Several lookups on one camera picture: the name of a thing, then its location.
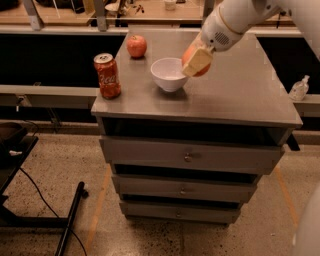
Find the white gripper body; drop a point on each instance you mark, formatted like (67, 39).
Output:
(217, 34)

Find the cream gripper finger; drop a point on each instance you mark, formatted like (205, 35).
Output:
(196, 61)

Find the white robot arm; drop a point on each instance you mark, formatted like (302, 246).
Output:
(304, 14)

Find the white bowl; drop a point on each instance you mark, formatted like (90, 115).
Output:
(167, 74)

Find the red apple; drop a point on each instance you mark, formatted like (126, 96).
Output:
(136, 46)

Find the red soda can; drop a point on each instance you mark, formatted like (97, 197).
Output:
(107, 72)

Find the grey drawer cabinet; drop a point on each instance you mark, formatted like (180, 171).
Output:
(199, 153)

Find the clear sanitizer bottle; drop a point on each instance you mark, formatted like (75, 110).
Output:
(299, 89)

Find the black cart frame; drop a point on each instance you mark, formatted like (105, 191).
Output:
(41, 192)

